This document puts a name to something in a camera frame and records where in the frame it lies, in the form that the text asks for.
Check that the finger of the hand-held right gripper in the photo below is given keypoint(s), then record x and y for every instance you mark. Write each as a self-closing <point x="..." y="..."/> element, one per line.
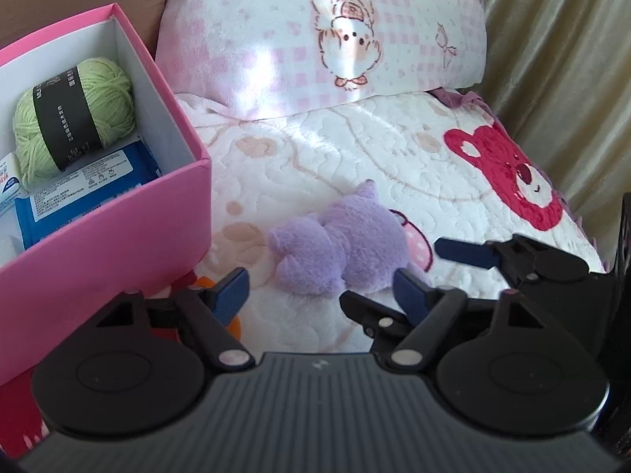
<point x="463" y="253"/>
<point x="374" y="318"/>

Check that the orange ball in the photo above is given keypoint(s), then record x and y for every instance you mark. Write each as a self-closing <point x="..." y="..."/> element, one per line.
<point x="237" y="327"/>

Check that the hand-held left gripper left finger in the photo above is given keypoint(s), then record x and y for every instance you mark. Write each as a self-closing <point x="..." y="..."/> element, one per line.
<point x="231" y="295"/>

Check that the blue white wet wipes pack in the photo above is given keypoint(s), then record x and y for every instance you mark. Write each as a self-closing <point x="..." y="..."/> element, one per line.
<point x="74" y="197"/>

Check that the green yarn ball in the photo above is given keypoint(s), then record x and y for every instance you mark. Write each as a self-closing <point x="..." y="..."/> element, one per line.
<point x="108" y="88"/>

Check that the purple plush toy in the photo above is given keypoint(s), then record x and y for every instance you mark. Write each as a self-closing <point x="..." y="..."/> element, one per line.
<point x="345" y="241"/>

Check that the small white packet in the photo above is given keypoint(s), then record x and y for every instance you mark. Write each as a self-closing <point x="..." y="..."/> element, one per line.
<point x="7" y="177"/>

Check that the pink cardboard box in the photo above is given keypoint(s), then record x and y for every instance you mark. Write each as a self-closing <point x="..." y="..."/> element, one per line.
<point x="98" y="266"/>

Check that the beige fabric sheet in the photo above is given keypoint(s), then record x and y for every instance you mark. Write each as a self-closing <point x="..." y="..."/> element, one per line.
<point x="567" y="83"/>

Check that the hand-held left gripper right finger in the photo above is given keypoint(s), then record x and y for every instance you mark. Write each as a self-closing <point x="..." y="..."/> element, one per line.
<point x="411" y="295"/>

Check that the pink checked rabbit pillow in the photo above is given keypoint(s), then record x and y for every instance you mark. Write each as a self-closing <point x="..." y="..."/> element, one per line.
<point x="276" y="34"/>

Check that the bear print quilted blanket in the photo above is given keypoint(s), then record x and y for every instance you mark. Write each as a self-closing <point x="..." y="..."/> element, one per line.
<point x="345" y="148"/>

